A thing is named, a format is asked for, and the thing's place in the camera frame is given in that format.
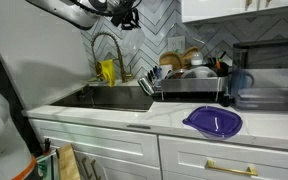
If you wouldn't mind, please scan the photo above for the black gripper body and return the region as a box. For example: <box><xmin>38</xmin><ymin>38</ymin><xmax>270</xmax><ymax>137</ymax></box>
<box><xmin>112</xmin><ymin>6</ymin><xmax>141</xmax><ymax>26</ymax></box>

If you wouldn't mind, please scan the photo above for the gold spring kitchen faucet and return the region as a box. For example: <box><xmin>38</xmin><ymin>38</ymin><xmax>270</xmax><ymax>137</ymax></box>
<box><xmin>90</xmin><ymin>31</ymin><xmax>134</xmax><ymax>84</ymax></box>

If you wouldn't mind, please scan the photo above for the purple translucent tupperware lid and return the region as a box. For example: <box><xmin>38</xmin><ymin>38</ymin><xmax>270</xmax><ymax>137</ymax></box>
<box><xmin>181</xmin><ymin>105</ymin><xmax>244</xmax><ymax>140</ymax></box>

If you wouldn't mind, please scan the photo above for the yellow rubber glove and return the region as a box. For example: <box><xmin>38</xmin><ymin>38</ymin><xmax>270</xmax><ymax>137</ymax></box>
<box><xmin>95</xmin><ymin>58</ymin><xmax>118</xmax><ymax>88</ymax></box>

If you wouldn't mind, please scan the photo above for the round bamboo plate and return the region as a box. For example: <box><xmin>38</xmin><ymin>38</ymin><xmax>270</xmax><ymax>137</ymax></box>
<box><xmin>158</xmin><ymin>50</ymin><xmax>184</xmax><ymax>71</ymax></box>

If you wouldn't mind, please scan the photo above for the white mug blue print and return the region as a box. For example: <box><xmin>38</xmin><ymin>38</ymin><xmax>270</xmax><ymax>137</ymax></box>
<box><xmin>158</xmin><ymin>64</ymin><xmax>174</xmax><ymax>80</ymax></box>

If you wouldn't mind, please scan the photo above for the steel utensil cup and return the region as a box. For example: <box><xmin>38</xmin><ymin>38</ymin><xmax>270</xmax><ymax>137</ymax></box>
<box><xmin>137</xmin><ymin>75</ymin><xmax>157</xmax><ymax>97</ymax></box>

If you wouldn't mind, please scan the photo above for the bamboo cutting board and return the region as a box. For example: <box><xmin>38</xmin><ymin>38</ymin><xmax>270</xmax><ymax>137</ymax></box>
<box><xmin>180</xmin><ymin>46</ymin><xmax>200</xmax><ymax>70</ymax></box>

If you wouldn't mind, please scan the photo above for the dark steel bowl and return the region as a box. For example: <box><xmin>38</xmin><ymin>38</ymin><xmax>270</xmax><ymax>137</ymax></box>
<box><xmin>165</xmin><ymin>68</ymin><xmax>189</xmax><ymax>80</ymax></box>

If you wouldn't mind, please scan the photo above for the clear baby bottle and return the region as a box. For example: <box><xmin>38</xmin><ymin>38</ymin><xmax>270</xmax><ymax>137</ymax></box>
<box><xmin>190</xmin><ymin>51</ymin><xmax>205</xmax><ymax>68</ymax></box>

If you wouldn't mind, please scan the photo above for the stainless steel sink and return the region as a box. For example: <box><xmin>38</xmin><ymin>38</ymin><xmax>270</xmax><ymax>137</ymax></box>
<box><xmin>49</xmin><ymin>84</ymin><xmax>156</xmax><ymax>113</ymax></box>

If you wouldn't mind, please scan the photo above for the clear glass bowl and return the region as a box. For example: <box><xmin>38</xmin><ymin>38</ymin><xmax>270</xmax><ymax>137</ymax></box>
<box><xmin>183</xmin><ymin>65</ymin><xmax>218</xmax><ymax>80</ymax></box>

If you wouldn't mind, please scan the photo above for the black utensil caddy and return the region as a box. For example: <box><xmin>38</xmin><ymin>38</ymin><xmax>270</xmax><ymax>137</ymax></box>
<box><xmin>207</xmin><ymin>49</ymin><xmax>231</xmax><ymax>78</ymax></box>

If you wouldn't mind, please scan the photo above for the white upper cabinet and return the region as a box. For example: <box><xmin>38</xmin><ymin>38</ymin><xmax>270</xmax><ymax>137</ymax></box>
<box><xmin>181</xmin><ymin>0</ymin><xmax>288</xmax><ymax>24</ymax></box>

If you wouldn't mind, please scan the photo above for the small black bottle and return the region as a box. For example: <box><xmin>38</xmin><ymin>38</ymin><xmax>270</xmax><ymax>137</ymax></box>
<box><xmin>220</xmin><ymin>87</ymin><xmax>232</xmax><ymax>108</ymax></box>

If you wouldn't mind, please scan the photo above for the white base cabinet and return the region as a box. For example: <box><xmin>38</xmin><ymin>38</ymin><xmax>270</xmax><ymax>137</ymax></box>
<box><xmin>27</xmin><ymin>114</ymin><xmax>288</xmax><ymax>180</ymax></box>

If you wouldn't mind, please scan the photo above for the blue translucent pitcher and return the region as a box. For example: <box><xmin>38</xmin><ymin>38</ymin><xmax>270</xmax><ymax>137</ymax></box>
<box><xmin>232</xmin><ymin>69</ymin><xmax>256</xmax><ymax>99</ymax></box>

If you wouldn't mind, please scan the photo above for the black countertop appliance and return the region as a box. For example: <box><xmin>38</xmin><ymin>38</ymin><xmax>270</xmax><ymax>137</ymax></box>
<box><xmin>232</xmin><ymin>37</ymin><xmax>288</xmax><ymax>95</ymax></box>

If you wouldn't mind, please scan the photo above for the clear plastic storage box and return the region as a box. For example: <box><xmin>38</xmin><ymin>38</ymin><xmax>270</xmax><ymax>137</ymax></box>
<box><xmin>233</xmin><ymin>87</ymin><xmax>288</xmax><ymax>113</ymax></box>

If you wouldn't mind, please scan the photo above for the black corrugated cable conduit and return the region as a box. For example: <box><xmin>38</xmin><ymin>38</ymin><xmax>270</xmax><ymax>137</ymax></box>
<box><xmin>68</xmin><ymin>0</ymin><xmax>144</xmax><ymax>18</ymax></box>

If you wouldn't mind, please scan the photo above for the white wall outlet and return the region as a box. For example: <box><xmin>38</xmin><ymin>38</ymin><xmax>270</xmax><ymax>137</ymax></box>
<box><xmin>167</xmin><ymin>35</ymin><xmax>187</xmax><ymax>54</ymax></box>

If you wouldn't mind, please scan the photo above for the bronze cabinet door handle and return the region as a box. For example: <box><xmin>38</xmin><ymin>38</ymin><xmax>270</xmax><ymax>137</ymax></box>
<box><xmin>90</xmin><ymin>159</ymin><xmax>103</xmax><ymax>180</ymax></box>
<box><xmin>80</xmin><ymin>156</ymin><xmax>92</xmax><ymax>180</ymax></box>

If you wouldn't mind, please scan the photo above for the gold drawer handle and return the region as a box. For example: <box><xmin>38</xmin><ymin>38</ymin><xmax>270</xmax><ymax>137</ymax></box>
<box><xmin>205</xmin><ymin>159</ymin><xmax>259</xmax><ymax>177</ymax></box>

